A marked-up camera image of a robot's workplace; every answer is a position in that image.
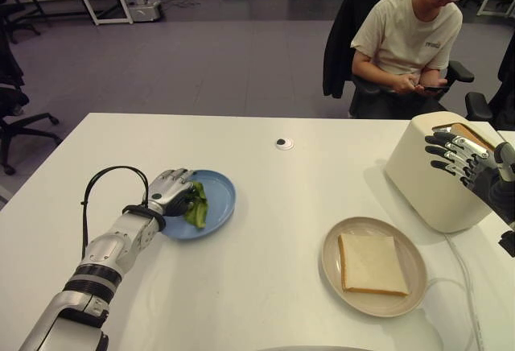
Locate black office chair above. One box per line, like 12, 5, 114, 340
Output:
0, 0, 42, 45
464, 31, 515, 132
322, 0, 476, 120
0, 15, 62, 176

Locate white wheeled stand base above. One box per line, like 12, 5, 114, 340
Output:
130, 0, 163, 23

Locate person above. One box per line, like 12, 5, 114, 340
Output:
349, 0, 471, 97

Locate bread slice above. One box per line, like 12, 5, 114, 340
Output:
432, 123, 496, 151
337, 233, 410, 298

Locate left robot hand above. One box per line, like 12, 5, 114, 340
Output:
144, 167, 199, 218

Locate blue plate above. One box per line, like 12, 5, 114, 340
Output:
160, 169, 237, 242

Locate white cord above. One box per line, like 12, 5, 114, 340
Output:
422, 231, 490, 351

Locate green lettuce leaf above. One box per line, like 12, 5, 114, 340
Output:
183, 181, 210, 230

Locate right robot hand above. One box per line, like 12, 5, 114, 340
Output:
423, 130, 515, 192

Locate cream toaster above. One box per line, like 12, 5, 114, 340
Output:
383, 109, 507, 234

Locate black cable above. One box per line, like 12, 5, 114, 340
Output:
81, 165, 167, 262

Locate beige plate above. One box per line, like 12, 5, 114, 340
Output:
320, 216, 428, 319

